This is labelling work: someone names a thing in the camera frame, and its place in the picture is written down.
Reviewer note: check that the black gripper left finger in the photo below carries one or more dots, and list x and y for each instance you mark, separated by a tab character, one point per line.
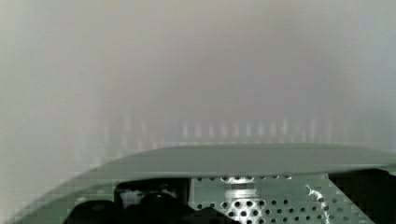
149	201

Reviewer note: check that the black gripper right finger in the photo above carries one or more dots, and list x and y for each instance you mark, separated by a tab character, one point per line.
373	191

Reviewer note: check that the green oval strainer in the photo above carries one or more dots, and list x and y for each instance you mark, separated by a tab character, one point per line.
250	183

